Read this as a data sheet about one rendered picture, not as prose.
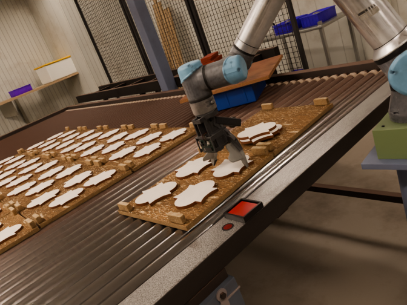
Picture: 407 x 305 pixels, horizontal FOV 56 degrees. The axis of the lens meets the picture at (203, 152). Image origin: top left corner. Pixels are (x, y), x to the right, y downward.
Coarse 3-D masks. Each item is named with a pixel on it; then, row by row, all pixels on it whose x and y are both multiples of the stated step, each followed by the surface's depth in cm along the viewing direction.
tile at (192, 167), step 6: (192, 162) 140; (198, 162) 137; (204, 162) 135; (210, 162) 133; (180, 168) 138; (186, 168) 136; (192, 168) 134; (198, 168) 132; (204, 168) 132; (180, 174) 133; (186, 174) 131; (192, 174) 131; (198, 174) 129
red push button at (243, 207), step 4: (240, 204) 102; (244, 204) 102; (248, 204) 101; (252, 204) 100; (256, 204) 100; (236, 208) 101; (240, 208) 100; (244, 208) 100; (248, 208) 99; (252, 208) 98; (228, 212) 101; (232, 212) 100; (236, 212) 99; (240, 212) 98; (244, 212) 98
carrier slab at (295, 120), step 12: (276, 108) 168; (288, 108) 162; (300, 108) 157; (312, 108) 152; (324, 108) 147; (252, 120) 164; (264, 120) 159; (276, 120) 153; (288, 120) 148; (300, 120) 144; (312, 120) 140; (240, 132) 156; (288, 132) 137; (300, 132) 135; (240, 144) 143; (252, 144) 139; (276, 144) 131; (288, 144) 131
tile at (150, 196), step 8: (160, 184) 131; (168, 184) 128; (176, 184) 126; (144, 192) 129; (152, 192) 126; (160, 192) 124; (168, 192) 122; (136, 200) 125; (144, 200) 123; (152, 200) 121
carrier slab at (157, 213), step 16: (192, 160) 145; (256, 160) 124; (192, 176) 130; (208, 176) 126; (240, 176) 117; (176, 192) 122; (224, 192) 111; (144, 208) 120; (160, 208) 116; (176, 208) 112; (192, 208) 109; (208, 208) 106; (160, 224) 110; (176, 224) 103; (192, 224) 102
